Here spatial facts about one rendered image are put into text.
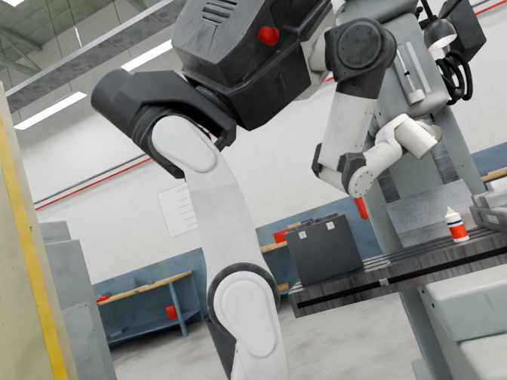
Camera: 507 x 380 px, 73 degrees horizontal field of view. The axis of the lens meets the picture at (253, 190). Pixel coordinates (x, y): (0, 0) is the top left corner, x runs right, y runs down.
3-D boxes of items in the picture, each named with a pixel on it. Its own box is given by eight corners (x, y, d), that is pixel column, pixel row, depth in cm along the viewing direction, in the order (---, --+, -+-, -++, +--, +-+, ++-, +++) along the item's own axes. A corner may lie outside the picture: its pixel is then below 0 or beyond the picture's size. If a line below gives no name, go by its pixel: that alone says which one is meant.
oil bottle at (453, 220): (471, 239, 101) (456, 204, 102) (456, 243, 102) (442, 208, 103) (467, 237, 105) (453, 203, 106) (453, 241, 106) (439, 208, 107)
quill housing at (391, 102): (456, 99, 101) (415, 4, 105) (385, 126, 106) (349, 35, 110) (440, 114, 119) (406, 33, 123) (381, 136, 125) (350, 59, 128)
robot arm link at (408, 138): (415, 115, 99) (408, 111, 89) (444, 140, 95) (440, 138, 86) (386, 144, 104) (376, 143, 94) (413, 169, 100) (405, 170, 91)
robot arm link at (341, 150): (336, 203, 75) (366, 99, 66) (298, 179, 84) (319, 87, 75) (369, 197, 81) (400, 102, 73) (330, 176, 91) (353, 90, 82)
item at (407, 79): (425, 97, 100) (398, 34, 102) (411, 103, 101) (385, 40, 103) (422, 101, 104) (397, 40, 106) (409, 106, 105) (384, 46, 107)
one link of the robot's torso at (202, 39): (231, 68, 53) (366, -79, 58) (123, 22, 71) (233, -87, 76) (282, 165, 77) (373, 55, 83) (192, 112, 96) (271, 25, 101)
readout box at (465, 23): (491, 39, 124) (468, -11, 127) (465, 50, 126) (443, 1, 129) (473, 60, 143) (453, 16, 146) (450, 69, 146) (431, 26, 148)
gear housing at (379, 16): (423, -5, 101) (410, -34, 102) (343, 33, 107) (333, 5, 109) (407, 44, 133) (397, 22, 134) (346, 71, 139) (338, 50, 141)
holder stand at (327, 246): (364, 266, 114) (343, 209, 116) (302, 286, 116) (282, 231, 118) (358, 262, 125) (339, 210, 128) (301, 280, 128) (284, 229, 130)
